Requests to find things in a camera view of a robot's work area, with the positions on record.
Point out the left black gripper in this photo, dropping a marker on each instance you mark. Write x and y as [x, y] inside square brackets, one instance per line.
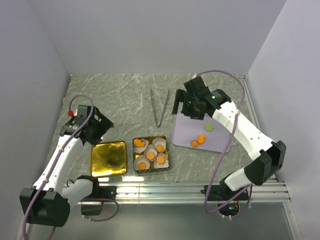
[104, 124]

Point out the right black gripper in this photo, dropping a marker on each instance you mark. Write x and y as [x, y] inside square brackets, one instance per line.
[180, 97]

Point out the gold tin lid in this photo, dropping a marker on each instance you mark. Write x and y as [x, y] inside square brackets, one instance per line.
[108, 159]

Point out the metal tongs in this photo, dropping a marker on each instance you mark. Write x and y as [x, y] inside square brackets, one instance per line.
[158, 107]

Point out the lilac plastic tray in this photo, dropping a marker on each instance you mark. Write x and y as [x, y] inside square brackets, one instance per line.
[186, 129]

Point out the green christmas cookie tin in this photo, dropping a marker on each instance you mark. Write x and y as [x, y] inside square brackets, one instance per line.
[151, 169]

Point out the flower shaped cookie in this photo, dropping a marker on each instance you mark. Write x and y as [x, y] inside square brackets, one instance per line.
[161, 159]

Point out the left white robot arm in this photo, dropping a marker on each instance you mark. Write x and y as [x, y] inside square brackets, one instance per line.
[47, 202]

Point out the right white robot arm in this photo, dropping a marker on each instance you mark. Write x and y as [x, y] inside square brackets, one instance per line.
[267, 156]

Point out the white paper cup back-left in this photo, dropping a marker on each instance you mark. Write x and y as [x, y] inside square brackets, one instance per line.
[139, 150]

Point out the green sandwich cookie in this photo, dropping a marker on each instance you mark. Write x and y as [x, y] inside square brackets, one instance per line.
[209, 127]

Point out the white paper cup front-left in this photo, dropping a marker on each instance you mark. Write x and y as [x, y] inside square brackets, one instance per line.
[139, 159]

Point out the white paper cup back-right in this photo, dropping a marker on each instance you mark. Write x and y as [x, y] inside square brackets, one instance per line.
[159, 141]

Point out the white paper cup centre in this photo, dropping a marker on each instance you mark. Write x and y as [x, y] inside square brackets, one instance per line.
[150, 147]

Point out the white paper cup front-right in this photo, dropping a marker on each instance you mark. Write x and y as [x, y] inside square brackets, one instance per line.
[161, 166]

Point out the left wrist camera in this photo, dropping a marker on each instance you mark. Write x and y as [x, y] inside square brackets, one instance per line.
[72, 113]

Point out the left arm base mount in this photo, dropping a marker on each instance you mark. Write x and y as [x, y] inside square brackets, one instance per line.
[92, 205]

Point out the aluminium rail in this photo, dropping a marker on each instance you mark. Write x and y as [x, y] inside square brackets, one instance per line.
[188, 192]

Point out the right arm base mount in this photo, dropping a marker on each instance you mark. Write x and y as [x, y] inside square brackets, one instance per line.
[232, 203]

